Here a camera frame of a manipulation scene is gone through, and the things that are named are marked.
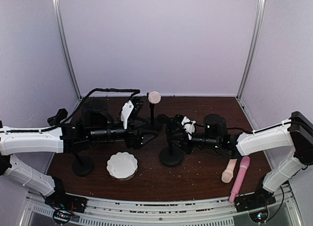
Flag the circuit board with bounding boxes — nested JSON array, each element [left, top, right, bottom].
[[52, 209, 74, 225], [249, 209, 269, 224]]

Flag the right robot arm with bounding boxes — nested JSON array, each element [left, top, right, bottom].
[[180, 111, 313, 203]]

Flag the white scalloped dish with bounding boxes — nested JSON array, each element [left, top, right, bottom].
[[106, 152, 138, 181]]

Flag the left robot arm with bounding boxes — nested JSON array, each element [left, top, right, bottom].
[[0, 97, 161, 208]]

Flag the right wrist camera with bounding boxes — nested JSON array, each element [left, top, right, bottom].
[[174, 114, 196, 140]]

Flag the right circuit board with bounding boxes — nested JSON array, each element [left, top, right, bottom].
[[249, 209, 269, 224]]

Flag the short black mic stand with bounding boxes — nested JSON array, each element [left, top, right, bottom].
[[149, 102, 156, 121]]

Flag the tall black mic stand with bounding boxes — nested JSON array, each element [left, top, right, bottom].
[[47, 108, 95, 177], [156, 114, 185, 167]]

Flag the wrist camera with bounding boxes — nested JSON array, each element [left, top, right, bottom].
[[174, 114, 196, 140], [120, 97, 143, 130]]

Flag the aluminium frame post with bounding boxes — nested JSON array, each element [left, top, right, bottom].
[[52, 0, 81, 100], [236, 0, 266, 100]]

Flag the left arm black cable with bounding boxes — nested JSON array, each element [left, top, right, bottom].
[[58, 88, 141, 129]]

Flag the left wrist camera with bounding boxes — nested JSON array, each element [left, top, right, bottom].
[[120, 97, 143, 130]]

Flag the left aluminium frame post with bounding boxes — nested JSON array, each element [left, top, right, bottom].
[[52, 0, 81, 100]]

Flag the beige microphone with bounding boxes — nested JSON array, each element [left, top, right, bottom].
[[148, 91, 161, 104], [221, 159, 237, 183]]

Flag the left circuit board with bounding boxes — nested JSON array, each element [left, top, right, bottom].
[[52, 209, 74, 225]]

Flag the right aluminium frame post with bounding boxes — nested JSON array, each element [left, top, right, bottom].
[[236, 0, 266, 100]]

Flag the pink microphone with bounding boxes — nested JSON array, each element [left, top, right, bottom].
[[229, 156, 250, 203]]

